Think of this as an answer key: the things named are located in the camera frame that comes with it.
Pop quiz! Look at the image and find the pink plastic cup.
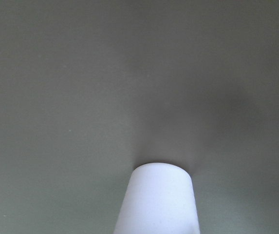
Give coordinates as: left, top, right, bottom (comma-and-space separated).
113, 163, 200, 234

